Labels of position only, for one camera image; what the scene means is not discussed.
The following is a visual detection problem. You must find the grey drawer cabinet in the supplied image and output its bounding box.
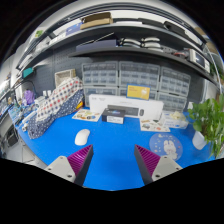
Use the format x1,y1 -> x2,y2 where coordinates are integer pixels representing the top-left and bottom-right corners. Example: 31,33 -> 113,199
118,61 -> 160,99
157,67 -> 191,112
81,60 -> 120,98

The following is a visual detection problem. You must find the brown cardboard box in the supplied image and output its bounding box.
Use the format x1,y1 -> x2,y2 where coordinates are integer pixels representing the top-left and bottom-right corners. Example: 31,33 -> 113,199
80,12 -> 113,30

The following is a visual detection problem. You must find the round cartoon mouse pad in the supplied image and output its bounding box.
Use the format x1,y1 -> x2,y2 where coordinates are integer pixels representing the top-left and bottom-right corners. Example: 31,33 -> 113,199
149,133 -> 183,161

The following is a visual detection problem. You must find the white plant pot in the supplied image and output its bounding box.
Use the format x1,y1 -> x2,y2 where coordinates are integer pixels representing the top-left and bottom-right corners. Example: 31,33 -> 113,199
192,131 -> 207,150

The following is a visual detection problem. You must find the left illustrated card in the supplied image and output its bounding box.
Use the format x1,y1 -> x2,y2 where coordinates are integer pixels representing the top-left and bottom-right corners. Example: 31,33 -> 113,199
73,109 -> 101,122

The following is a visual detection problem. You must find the small black box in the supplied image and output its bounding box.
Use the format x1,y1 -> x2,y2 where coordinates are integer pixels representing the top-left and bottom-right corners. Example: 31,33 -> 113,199
102,108 -> 125,124

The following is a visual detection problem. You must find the yellow card box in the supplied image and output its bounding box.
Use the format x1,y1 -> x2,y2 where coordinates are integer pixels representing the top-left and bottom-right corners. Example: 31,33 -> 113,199
126,85 -> 150,100

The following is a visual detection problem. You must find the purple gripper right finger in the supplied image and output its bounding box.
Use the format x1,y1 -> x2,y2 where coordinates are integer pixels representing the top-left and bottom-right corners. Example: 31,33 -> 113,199
134,145 -> 182,185

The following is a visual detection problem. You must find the wicker basket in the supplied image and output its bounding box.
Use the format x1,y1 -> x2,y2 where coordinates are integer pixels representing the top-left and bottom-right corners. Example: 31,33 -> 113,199
54,69 -> 76,87

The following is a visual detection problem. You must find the white electronic device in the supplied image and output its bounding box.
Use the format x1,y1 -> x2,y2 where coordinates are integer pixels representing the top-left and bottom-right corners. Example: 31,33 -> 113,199
189,49 -> 210,72

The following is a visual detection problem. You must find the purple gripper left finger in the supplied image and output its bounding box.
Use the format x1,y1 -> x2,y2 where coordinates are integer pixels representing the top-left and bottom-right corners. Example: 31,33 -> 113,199
45,145 -> 93,186

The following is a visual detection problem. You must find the grey drawer cabinet left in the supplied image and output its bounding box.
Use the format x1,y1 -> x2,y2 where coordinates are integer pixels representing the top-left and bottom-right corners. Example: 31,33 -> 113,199
81,60 -> 120,98

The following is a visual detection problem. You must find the green potted plant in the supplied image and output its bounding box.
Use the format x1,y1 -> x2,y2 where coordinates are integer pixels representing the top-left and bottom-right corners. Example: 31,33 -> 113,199
188,94 -> 224,157

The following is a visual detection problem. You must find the grey drawer cabinet right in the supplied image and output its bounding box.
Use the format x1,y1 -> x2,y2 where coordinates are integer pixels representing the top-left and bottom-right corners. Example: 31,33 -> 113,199
157,67 -> 191,112

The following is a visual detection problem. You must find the clear plastic container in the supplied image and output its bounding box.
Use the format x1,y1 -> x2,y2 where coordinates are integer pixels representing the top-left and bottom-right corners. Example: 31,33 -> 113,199
161,111 -> 188,129

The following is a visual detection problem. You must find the blue desk mat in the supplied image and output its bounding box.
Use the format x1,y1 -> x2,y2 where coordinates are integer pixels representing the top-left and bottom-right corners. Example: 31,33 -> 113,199
18,114 -> 214,190

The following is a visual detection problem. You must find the right illustrated card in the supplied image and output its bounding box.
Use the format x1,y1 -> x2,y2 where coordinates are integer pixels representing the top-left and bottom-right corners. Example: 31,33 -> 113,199
140,120 -> 161,132

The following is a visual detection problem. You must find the long white keyboard box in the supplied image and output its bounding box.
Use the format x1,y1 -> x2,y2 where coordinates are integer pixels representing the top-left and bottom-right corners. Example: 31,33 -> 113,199
89,94 -> 164,120

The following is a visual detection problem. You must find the white computer mouse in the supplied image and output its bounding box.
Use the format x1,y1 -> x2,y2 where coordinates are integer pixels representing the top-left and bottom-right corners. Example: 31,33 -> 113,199
75,129 -> 90,146

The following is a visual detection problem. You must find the grey drawer cabinet middle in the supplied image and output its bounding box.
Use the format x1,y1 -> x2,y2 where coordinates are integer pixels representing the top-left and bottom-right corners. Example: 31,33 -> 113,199
118,61 -> 160,99

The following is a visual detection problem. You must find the dark metal shelf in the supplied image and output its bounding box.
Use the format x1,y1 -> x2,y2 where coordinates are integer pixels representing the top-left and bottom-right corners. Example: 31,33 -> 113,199
16,22 -> 216,83

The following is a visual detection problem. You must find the illustrated card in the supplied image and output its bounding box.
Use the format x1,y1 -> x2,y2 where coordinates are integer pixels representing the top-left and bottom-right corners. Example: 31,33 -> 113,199
140,120 -> 161,132
73,109 -> 101,122

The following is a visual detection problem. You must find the checkered patterned cloth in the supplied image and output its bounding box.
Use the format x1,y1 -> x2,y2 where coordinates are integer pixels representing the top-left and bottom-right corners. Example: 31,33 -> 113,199
27,77 -> 84,139

